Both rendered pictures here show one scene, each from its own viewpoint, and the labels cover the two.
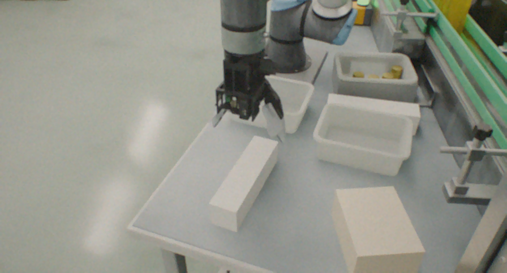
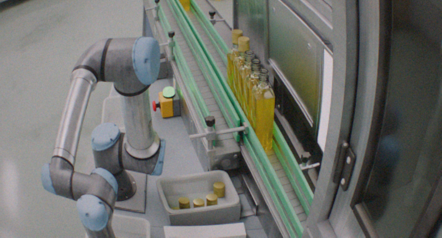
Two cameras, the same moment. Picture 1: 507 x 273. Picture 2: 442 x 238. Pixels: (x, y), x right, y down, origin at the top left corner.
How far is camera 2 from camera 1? 53 cm
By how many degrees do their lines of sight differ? 17
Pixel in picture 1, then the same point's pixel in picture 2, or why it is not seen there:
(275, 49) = not seen: hidden behind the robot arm
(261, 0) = (109, 230)
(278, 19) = (100, 157)
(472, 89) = (281, 210)
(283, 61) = not seen: hidden behind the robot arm
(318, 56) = (140, 175)
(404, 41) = (220, 156)
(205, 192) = not seen: outside the picture
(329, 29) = (144, 166)
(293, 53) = (119, 182)
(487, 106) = (291, 224)
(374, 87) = (202, 214)
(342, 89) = (173, 218)
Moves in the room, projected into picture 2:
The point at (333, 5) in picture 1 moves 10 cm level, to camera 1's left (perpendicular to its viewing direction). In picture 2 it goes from (143, 147) to (113, 153)
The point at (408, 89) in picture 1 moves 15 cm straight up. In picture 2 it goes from (232, 209) to (234, 174)
